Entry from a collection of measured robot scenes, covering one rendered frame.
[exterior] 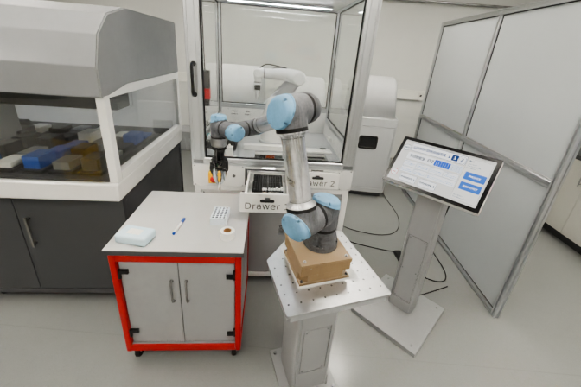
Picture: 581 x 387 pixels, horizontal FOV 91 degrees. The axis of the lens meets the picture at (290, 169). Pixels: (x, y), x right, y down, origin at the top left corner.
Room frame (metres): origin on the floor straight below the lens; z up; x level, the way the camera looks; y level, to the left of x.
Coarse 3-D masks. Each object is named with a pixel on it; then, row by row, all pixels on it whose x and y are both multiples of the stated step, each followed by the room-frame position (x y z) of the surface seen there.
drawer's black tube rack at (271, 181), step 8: (256, 176) 1.61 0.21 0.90; (264, 176) 1.63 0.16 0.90; (272, 176) 1.63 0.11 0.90; (280, 176) 1.64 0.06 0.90; (256, 184) 1.51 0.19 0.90; (264, 184) 1.51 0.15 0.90; (272, 184) 1.52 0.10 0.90; (280, 184) 1.53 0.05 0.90; (256, 192) 1.46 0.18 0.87; (272, 192) 1.47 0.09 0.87
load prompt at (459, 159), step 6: (414, 144) 1.67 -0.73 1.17; (420, 144) 1.65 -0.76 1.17; (414, 150) 1.64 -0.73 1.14; (420, 150) 1.62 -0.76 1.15; (426, 150) 1.60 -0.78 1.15; (432, 150) 1.59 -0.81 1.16; (438, 150) 1.57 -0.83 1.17; (438, 156) 1.54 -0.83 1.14; (444, 156) 1.53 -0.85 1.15; (450, 156) 1.51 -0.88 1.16; (456, 156) 1.50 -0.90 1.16; (462, 156) 1.49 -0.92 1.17; (456, 162) 1.47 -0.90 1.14; (462, 162) 1.46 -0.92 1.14
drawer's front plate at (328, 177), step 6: (312, 174) 1.68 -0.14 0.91; (318, 174) 1.68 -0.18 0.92; (324, 174) 1.68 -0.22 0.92; (330, 174) 1.69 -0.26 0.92; (336, 174) 1.69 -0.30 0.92; (312, 180) 1.68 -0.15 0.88; (318, 180) 1.68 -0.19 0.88; (324, 180) 1.68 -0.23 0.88; (330, 180) 1.69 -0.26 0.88; (336, 180) 1.69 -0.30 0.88; (312, 186) 1.68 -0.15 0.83; (318, 186) 1.68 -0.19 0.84; (324, 186) 1.68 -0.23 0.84; (336, 186) 1.69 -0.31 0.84
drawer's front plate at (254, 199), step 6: (240, 198) 1.32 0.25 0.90; (246, 198) 1.32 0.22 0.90; (252, 198) 1.32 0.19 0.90; (258, 198) 1.33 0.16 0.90; (264, 198) 1.33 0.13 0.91; (270, 198) 1.33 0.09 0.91; (276, 198) 1.34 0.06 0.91; (282, 198) 1.34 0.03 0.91; (288, 198) 1.34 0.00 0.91; (240, 204) 1.32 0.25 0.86; (246, 204) 1.32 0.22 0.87; (252, 204) 1.32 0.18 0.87; (258, 204) 1.33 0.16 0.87; (264, 204) 1.33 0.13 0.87; (270, 204) 1.33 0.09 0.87; (276, 204) 1.34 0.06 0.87; (282, 204) 1.34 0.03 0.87; (240, 210) 1.32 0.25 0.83; (246, 210) 1.32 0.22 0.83; (252, 210) 1.32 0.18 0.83; (258, 210) 1.33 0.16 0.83; (264, 210) 1.33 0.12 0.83; (270, 210) 1.33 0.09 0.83; (276, 210) 1.34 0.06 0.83; (282, 210) 1.34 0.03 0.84
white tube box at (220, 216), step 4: (216, 208) 1.37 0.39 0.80; (220, 208) 1.38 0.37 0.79; (224, 208) 1.38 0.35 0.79; (228, 208) 1.38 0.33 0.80; (216, 212) 1.33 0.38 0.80; (220, 212) 1.33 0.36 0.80; (224, 212) 1.34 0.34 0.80; (228, 212) 1.35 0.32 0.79; (212, 216) 1.29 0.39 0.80; (216, 216) 1.29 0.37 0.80; (220, 216) 1.29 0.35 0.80; (224, 216) 1.31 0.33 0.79; (228, 216) 1.35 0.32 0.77; (212, 220) 1.26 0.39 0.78; (216, 220) 1.27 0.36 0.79; (220, 220) 1.27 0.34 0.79; (224, 220) 1.27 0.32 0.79; (212, 224) 1.26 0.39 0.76; (216, 224) 1.27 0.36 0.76; (220, 224) 1.27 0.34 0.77; (224, 224) 1.27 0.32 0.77
